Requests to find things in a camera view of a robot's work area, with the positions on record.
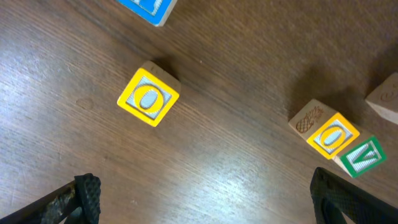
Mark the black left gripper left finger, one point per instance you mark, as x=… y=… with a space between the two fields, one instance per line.
x=76 y=202

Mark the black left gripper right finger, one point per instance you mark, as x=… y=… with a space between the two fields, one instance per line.
x=334 y=197

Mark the green V letter block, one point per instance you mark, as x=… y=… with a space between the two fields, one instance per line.
x=361 y=155

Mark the yellow O letter block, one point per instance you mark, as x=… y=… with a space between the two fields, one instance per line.
x=323 y=128

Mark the blue P letter block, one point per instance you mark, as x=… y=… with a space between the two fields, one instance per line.
x=383 y=99

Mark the yellow D letter block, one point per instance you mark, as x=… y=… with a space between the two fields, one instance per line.
x=150 y=93

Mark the blue H letter block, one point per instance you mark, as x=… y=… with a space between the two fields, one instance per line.
x=155 y=12

